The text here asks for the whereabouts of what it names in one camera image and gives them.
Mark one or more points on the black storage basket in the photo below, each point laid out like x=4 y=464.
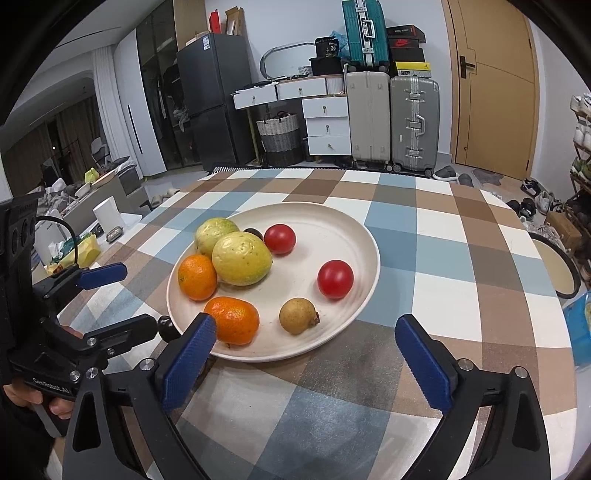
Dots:
x=327 y=67

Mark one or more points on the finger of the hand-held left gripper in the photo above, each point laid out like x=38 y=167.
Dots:
x=104 y=276
x=127 y=332

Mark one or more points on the cream round plate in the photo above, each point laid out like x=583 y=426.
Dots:
x=288 y=281

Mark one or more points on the oval mirror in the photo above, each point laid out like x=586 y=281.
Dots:
x=286 y=57

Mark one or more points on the teal suitcase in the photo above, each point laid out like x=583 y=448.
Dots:
x=364 y=32

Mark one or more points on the pale yellow guava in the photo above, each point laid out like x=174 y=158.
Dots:
x=242 y=259

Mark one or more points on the greenish yellow guava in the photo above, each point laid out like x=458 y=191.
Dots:
x=210 y=230

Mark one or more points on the small red tomato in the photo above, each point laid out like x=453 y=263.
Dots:
x=280 y=238

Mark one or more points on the large orange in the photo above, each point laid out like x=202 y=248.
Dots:
x=235 y=321

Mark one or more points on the person's left hand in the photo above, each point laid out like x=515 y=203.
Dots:
x=18 y=396

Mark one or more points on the dark grey refrigerator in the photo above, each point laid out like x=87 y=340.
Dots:
x=217 y=97

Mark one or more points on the blue plastic bag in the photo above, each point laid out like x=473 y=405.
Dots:
x=342 y=41

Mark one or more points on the small metal tin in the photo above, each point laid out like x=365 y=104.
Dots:
x=114 y=234

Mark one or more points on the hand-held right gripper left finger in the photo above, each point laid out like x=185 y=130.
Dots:
x=187 y=364

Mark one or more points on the red and black shoe box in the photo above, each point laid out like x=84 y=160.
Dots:
x=405 y=43

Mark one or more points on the person's left forearm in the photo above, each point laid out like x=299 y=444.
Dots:
x=25 y=447

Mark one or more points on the grey slippers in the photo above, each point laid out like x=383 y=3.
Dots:
x=450 y=175

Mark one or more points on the black printed bag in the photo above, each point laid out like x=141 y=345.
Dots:
x=328 y=48

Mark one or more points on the white drawer desk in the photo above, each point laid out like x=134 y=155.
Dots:
x=328 y=124

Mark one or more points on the blue plastic packet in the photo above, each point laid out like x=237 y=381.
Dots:
x=579 y=327

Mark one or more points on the brown longan fruit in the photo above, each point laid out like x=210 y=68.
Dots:
x=298 y=316

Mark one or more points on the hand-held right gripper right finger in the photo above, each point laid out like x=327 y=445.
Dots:
x=425 y=364

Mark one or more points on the glass door cabinet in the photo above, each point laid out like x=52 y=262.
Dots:
x=164 y=87

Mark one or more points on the silver suitcase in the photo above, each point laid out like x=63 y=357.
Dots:
x=414 y=124

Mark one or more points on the large red tomato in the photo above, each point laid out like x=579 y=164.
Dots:
x=335 y=278

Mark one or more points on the beige suitcase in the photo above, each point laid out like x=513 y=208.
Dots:
x=368 y=120

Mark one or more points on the woven laundry basket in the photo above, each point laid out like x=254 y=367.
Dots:
x=279 y=134

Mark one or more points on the black and white sneaker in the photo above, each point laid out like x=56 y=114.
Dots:
x=531 y=187

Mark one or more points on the yellow and black shoe box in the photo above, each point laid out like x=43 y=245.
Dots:
x=413 y=70

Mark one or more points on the round black-rimmed tray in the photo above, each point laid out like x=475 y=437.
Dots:
x=556 y=267

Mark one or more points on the black shoes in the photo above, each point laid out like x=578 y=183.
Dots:
x=519 y=207

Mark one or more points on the shoe rack with shoes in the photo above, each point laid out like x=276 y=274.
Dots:
x=582 y=166

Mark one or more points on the dark purple plum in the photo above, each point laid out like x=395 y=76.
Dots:
x=254 y=233
x=167 y=327

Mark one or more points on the beige slippers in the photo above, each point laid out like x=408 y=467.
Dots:
x=161 y=197

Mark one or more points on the white cylindrical bin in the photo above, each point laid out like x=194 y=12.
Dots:
x=108 y=214

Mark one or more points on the plain black shoe box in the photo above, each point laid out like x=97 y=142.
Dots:
x=407 y=55

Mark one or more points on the wooden door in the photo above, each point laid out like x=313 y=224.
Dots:
x=498 y=92

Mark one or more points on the white wardrobe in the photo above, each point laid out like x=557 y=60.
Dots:
x=129 y=106

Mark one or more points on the small orange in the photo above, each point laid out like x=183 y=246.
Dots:
x=197 y=277

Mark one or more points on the brown cardboard box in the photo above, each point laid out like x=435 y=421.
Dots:
x=563 y=230

